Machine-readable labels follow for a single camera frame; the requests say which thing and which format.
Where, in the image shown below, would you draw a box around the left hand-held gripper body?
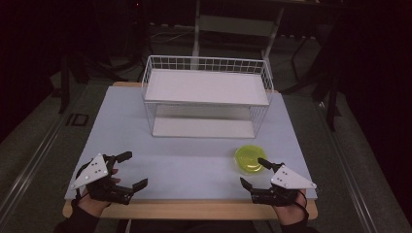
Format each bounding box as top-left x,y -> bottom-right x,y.
69,152 -> 135,206

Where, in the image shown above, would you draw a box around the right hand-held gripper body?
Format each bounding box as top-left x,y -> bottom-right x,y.
250,163 -> 318,208

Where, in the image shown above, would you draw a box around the yellow-green plastic plate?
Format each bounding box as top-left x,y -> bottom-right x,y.
234,145 -> 269,176

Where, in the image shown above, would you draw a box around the person's right hand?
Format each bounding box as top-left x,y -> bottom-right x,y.
272,193 -> 309,226

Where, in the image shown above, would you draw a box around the person's left hand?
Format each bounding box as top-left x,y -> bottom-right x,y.
77,168 -> 121,218

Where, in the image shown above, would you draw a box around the light blue table mat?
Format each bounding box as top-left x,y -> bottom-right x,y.
63,84 -> 319,201

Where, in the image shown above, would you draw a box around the wooden table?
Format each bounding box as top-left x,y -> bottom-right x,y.
61,81 -> 320,221

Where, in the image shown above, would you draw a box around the black stand legs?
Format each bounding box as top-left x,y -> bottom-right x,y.
281,35 -> 343,132
57,52 -> 95,115

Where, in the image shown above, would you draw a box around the white wire shelf rack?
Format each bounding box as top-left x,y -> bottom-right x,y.
141,54 -> 275,140

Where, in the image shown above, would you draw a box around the white floor cable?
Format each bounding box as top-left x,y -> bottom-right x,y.
148,22 -> 196,45

